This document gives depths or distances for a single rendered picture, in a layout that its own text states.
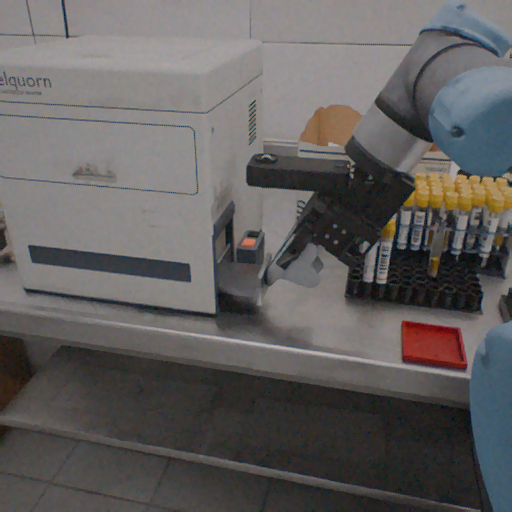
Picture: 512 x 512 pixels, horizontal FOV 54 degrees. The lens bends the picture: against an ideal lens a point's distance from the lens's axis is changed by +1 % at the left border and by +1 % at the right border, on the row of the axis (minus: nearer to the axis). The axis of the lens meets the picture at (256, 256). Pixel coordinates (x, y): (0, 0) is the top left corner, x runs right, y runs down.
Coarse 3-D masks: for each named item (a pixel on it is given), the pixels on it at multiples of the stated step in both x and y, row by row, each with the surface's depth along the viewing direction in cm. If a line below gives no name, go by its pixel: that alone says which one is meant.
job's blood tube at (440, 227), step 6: (438, 222) 64; (444, 222) 65; (438, 228) 65; (444, 228) 65; (438, 234) 65; (444, 234) 65; (438, 240) 65; (432, 246) 66; (438, 246) 66; (432, 252) 67; (438, 252) 66; (432, 258) 67; (438, 258) 67; (432, 264) 67; (438, 264) 67; (432, 270) 68
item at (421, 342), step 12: (408, 324) 62; (420, 324) 61; (432, 324) 61; (408, 336) 60; (420, 336) 60; (432, 336) 60; (444, 336) 60; (456, 336) 60; (408, 348) 58; (420, 348) 58; (432, 348) 58; (444, 348) 58; (456, 348) 58; (408, 360) 56; (420, 360) 56; (432, 360) 56; (444, 360) 55; (456, 360) 55
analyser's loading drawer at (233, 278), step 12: (228, 252) 66; (216, 264) 62; (228, 264) 67; (240, 264) 68; (252, 264) 68; (264, 264) 64; (228, 276) 65; (240, 276) 65; (252, 276) 65; (264, 276) 63; (228, 288) 63; (240, 288) 62; (252, 288) 62; (264, 288) 64
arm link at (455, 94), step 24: (456, 48) 42; (480, 48) 42; (432, 72) 42; (456, 72) 39; (480, 72) 37; (504, 72) 36; (432, 96) 41; (456, 96) 37; (480, 96) 35; (504, 96) 35; (432, 120) 40; (456, 120) 36; (480, 120) 36; (504, 120) 36; (456, 144) 37; (480, 144) 37; (504, 144) 37; (480, 168) 38; (504, 168) 38
